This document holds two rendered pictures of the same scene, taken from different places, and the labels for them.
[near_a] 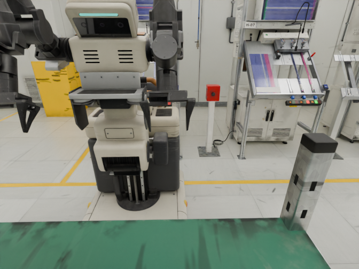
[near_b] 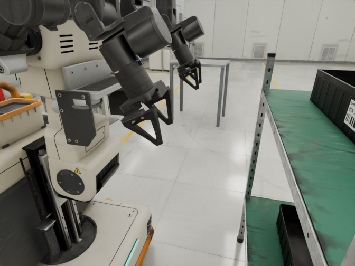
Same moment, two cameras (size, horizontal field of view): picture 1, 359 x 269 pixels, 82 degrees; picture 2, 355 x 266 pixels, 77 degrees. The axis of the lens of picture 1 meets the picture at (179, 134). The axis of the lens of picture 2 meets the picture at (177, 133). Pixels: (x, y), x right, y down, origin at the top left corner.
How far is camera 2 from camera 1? 0.93 m
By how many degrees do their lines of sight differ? 67
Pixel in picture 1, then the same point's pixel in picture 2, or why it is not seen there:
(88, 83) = (75, 80)
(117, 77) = (96, 66)
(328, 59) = not seen: hidden behind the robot
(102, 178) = (19, 258)
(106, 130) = not seen: hidden behind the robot
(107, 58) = (80, 44)
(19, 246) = (292, 124)
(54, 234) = (282, 119)
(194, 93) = not seen: outside the picture
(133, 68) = (97, 54)
